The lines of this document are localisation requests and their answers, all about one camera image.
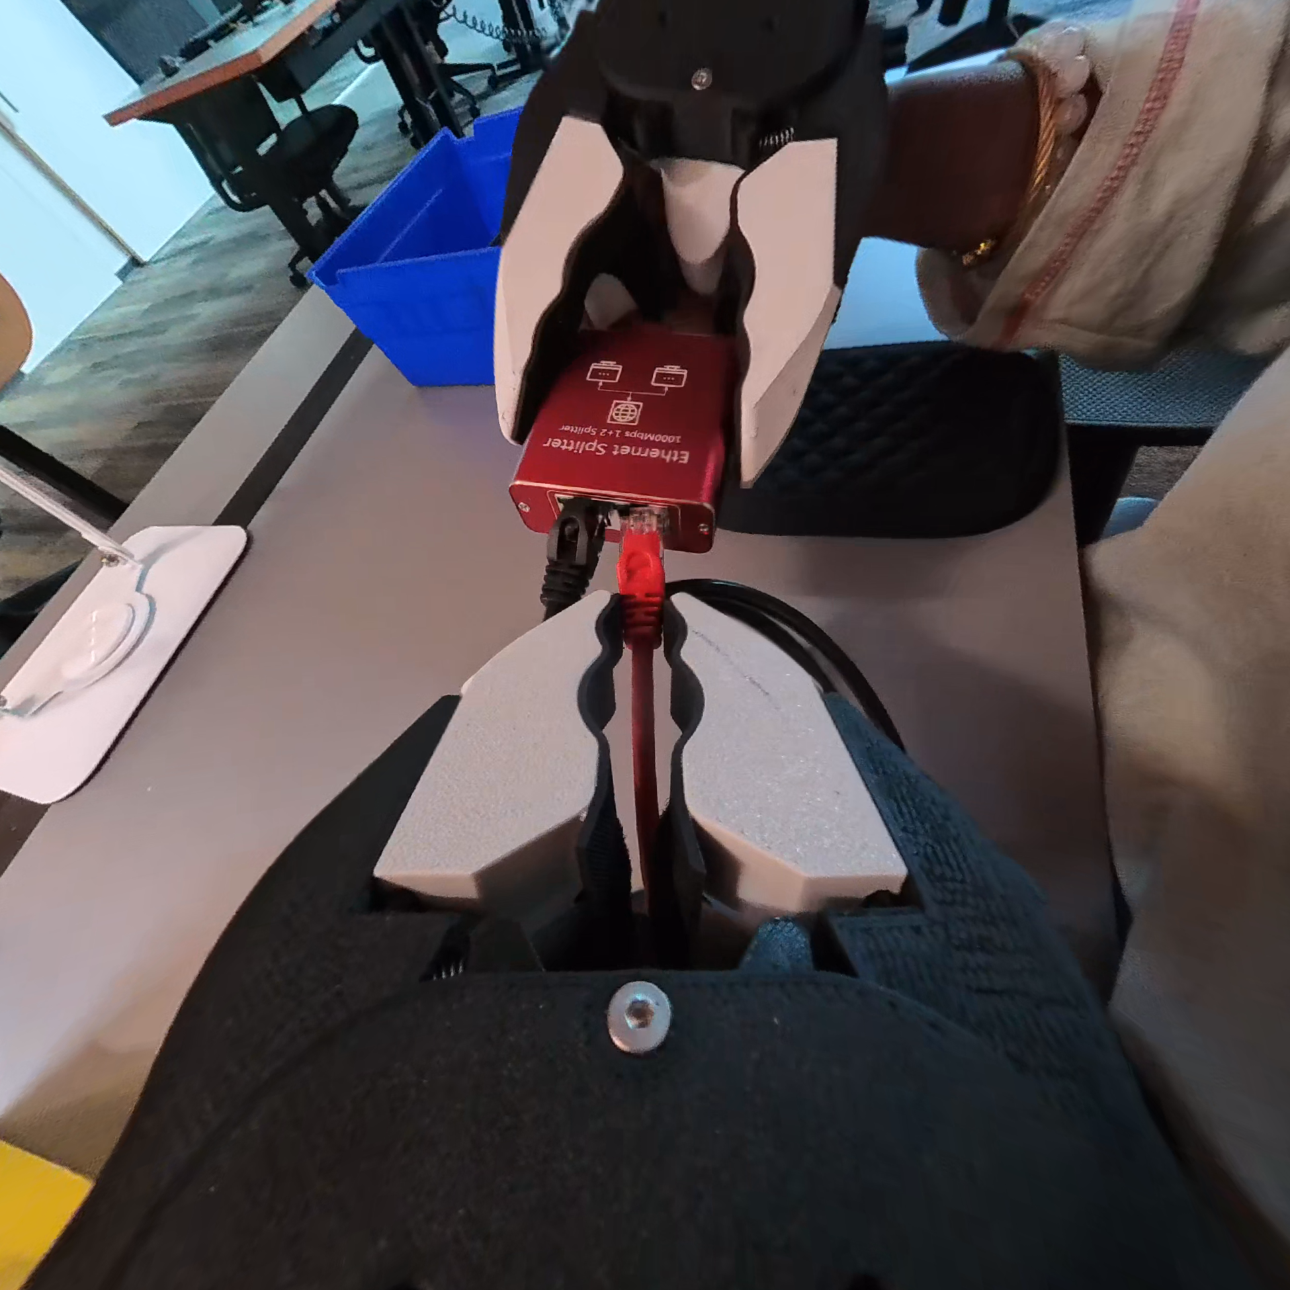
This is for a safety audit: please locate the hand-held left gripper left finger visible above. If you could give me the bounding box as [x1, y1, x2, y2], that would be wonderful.
[372, 590, 636, 972]

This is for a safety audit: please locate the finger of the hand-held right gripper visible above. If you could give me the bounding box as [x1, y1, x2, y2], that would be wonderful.
[493, 113, 631, 445]
[726, 133, 842, 491]

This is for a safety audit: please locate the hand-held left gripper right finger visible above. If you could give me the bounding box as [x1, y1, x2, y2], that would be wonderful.
[656, 590, 910, 969]

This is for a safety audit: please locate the blue plastic bin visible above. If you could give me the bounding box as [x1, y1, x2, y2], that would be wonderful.
[306, 105, 525, 390]

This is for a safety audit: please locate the red ethernet splitter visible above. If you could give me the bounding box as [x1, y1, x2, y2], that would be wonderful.
[506, 320, 741, 556]

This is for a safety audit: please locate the black ethernet cable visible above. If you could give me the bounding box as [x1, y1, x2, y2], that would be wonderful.
[540, 499, 908, 753]

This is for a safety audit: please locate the red ethernet cable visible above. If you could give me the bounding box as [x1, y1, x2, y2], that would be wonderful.
[613, 504, 669, 908]

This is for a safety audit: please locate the yellow plastic bin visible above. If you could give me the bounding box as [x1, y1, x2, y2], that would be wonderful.
[0, 1141, 93, 1290]

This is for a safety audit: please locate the person's right forearm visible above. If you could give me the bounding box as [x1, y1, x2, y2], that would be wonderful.
[910, 0, 1290, 370]

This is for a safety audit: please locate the grey desk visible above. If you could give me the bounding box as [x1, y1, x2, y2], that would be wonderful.
[0, 282, 1120, 1181]

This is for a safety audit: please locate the black wrist rest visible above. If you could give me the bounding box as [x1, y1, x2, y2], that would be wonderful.
[720, 340, 1060, 539]

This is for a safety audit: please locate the black office chair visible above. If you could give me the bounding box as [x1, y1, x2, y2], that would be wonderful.
[225, 101, 362, 289]

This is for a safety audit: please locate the wooden office table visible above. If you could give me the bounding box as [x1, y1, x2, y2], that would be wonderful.
[103, 0, 475, 133]

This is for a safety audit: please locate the dark mesh office chair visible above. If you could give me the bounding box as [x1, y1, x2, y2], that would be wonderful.
[1057, 352, 1273, 445]

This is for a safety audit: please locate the white board stand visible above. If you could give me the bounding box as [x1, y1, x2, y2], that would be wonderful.
[0, 464, 248, 806]

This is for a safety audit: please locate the person's beige sweater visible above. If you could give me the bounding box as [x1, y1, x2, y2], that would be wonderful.
[1077, 372, 1290, 1251]

